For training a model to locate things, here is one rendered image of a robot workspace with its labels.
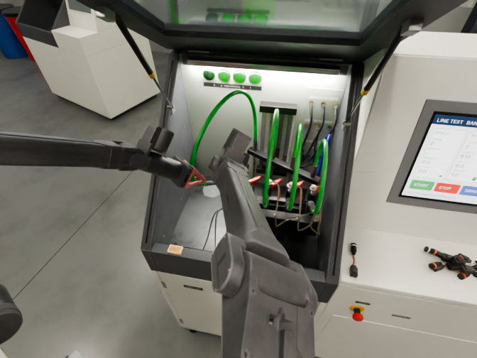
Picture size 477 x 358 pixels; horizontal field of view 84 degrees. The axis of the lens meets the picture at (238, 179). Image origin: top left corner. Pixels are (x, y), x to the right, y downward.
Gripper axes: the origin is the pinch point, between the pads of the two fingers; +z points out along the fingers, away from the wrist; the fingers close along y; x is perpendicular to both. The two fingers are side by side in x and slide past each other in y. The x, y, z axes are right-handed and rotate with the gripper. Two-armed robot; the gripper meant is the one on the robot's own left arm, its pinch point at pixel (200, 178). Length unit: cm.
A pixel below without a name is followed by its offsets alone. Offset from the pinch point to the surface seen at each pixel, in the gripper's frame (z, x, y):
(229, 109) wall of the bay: 16.7, -26.2, 26.5
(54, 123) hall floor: 2, 68, 332
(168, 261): 8.7, 35.2, 7.0
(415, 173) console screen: 46, -32, -38
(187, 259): 10.9, 29.8, 0.6
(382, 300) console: 55, 9, -47
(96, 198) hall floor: 32, 89, 174
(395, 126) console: 32, -41, -31
